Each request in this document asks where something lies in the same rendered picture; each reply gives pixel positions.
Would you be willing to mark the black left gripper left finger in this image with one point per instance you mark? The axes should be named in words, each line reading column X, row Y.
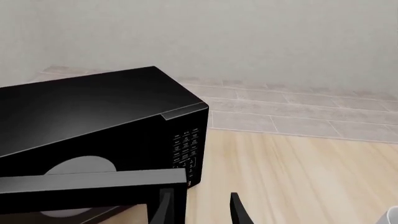
column 163, row 212

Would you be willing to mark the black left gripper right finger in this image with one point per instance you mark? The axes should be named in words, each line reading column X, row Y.
column 238, row 213

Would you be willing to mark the black microwave door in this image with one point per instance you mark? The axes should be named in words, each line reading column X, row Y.
column 93, row 186

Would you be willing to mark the black microwave oven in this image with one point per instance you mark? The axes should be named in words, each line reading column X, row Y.
column 93, row 105

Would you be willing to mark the grey round turntable plate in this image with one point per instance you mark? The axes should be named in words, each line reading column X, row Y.
column 84, row 164

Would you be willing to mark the white mug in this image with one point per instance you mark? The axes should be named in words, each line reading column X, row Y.
column 390, row 215

